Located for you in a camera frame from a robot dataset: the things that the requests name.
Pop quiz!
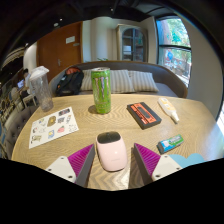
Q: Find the black backpack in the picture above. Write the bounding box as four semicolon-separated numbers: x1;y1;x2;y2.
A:
55;66;85;97

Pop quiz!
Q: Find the black and orange flat box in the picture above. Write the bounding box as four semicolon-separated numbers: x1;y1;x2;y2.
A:
126;101;163;130

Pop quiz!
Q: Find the white sticker sheet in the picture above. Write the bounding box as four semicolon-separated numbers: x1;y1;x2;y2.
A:
28;106;80;150

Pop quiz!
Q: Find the clear plastic tumbler with lid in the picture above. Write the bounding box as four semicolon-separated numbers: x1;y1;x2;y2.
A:
29;65;55;113

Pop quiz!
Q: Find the white squeeze tube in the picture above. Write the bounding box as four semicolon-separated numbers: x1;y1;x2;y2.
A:
157;97;180;124

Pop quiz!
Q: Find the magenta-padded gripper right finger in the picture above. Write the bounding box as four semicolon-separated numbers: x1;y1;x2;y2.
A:
132;142;183;186

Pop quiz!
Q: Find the grey tufted chair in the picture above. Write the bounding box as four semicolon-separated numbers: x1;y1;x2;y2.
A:
2;105;34;159

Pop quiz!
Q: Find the person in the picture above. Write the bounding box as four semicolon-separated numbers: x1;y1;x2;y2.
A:
18;68;33;98

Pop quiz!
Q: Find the brown wooden door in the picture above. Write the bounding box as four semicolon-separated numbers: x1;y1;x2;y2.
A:
36;21;84;83

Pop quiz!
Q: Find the green drink can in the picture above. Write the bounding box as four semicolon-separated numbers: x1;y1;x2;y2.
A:
90;67;112;115

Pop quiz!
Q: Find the black-framed window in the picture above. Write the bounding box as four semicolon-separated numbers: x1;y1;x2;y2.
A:
155;16;193;88

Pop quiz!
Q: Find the pink computer mouse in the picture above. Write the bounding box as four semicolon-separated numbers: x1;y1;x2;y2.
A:
95;130;128;173

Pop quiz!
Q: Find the green and blue small pack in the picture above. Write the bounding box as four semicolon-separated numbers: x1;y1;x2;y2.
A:
156;133;185;155

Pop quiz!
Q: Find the bright side window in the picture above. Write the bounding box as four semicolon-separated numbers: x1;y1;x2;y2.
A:
216;101;224;134

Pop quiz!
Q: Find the striped cushion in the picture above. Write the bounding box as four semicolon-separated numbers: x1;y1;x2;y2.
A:
109;69;136;94
80;68;101;92
129;70;160;93

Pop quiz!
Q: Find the grey curved sofa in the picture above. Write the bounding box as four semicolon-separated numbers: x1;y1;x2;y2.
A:
49;60;189;99

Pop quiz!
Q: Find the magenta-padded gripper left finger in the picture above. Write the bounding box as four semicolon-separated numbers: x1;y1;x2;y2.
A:
45;143;97;188

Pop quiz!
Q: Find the glass-door cabinet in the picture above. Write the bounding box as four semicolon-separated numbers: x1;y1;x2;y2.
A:
115;23;149;63

